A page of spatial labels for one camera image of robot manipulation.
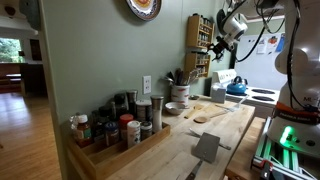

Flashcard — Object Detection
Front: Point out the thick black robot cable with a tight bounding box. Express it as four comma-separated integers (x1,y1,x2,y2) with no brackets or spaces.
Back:
234,0,284,64

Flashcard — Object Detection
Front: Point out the white refrigerator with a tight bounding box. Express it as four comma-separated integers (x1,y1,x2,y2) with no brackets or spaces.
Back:
234,33,289,91

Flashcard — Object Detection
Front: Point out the black plastic spoon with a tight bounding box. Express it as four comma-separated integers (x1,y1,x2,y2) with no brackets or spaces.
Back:
173,68,184,86

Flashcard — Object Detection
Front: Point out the tall steel salt grinder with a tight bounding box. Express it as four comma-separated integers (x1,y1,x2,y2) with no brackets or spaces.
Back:
150,95,165,134

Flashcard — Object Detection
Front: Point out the white spice shaker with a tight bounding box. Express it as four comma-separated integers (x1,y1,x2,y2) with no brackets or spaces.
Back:
126,120,142,149

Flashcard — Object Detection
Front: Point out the blue paper sheet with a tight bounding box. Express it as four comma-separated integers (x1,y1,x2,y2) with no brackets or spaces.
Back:
275,33,286,53

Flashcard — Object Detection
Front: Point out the flat wooden spatula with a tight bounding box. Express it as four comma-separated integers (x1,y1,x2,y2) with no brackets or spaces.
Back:
183,103,205,120

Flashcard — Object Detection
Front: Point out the window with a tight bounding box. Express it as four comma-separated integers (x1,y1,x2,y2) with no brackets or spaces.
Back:
0,37,25,64

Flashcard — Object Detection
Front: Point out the blue kettle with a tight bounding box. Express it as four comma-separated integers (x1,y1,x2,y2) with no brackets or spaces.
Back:
226,75,249,96

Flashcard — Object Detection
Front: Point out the grey metal spatula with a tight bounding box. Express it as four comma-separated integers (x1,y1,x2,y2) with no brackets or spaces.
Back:
184,132,222,180

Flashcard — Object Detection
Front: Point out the metal ladle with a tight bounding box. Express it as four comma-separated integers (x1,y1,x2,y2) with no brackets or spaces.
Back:
162,75,174,85

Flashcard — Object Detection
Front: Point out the orange sauce bottle white cap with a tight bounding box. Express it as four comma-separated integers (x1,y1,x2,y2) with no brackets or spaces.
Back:
75,114,93,148

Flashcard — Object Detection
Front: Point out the black hanging frying pan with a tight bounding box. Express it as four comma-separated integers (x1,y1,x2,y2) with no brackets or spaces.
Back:
216,8,227,36

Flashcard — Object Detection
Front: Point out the blue-grey tissue box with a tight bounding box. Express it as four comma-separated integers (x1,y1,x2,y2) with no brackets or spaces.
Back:
210,83,228,104

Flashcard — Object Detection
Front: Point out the light wooden spoon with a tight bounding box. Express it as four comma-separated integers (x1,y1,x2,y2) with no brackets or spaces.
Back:
193,110,229,124

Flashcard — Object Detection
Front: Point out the white electric stove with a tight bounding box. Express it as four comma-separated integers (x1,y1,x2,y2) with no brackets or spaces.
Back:
211,68,281,119

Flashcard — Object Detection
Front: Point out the white wall outlet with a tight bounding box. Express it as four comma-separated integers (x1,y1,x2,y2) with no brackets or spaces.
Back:
143,75,152,95

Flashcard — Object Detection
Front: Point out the dark glass bottle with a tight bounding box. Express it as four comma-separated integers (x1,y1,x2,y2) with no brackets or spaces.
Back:
91,109,107,143

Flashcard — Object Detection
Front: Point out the dark pepper grinder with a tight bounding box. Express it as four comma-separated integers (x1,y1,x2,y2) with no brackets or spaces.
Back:
125,89,138,116

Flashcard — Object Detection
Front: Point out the white paper sheet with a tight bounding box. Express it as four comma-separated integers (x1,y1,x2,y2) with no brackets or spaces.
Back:
256,38,268,55

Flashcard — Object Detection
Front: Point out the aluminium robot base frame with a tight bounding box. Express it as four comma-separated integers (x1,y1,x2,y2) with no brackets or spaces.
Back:
250,116,320,180

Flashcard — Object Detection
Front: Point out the white ceramic bowl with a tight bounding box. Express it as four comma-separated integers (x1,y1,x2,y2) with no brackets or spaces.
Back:
164,101,187,116

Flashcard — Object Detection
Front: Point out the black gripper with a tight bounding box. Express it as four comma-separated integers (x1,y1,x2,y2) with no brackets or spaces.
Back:
207,35,233,62

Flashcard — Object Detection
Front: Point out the thin black cable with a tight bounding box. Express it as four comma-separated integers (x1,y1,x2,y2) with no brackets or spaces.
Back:
287,0,314,111

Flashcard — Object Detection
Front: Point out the small jar black lid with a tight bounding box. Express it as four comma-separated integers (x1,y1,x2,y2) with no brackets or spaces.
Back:
140,121,154,141

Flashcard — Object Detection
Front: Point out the red lid spice jar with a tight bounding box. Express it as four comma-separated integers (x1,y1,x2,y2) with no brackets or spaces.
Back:
119,113,135,141

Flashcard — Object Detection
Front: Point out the wooden spice tray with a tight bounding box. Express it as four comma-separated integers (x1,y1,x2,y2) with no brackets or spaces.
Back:
66,122,172,180

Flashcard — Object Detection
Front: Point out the black lid bottle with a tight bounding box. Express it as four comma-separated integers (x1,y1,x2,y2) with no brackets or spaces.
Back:
114,93,129,118

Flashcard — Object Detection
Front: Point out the decorative painted wall plate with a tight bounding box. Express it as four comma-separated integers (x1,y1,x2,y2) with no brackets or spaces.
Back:
125,0,163,22

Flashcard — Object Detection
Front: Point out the white ceramic utensil crock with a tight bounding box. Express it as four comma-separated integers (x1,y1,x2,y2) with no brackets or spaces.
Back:
170,84,191,107

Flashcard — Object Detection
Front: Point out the metal wire whisk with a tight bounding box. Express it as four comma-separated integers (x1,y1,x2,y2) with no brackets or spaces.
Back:
186,68,200,86

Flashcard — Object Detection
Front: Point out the dark jar blue lid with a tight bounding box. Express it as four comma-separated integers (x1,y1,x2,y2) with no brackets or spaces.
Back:
104,120,120,147

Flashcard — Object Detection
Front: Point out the wooden wall spice rack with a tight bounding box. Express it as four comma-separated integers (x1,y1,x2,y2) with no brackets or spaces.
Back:
184,51,212,78
185,13,216,50

